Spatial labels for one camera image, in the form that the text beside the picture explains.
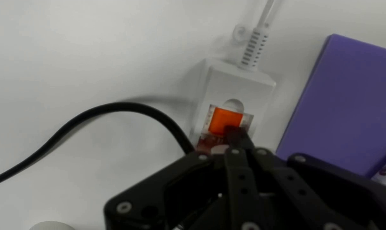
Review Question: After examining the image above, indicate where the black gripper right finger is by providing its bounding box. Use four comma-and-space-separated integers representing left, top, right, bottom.
225, 127, 386, 230

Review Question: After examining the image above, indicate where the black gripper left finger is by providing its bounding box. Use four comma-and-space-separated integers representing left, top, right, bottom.
103, 150, 243, 230

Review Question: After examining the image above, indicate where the purple paper sheet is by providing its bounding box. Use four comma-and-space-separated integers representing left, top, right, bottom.
276, 35, 386, 178

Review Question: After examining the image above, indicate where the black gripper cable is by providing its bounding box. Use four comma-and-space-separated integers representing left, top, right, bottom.
0, 101, 196, 191

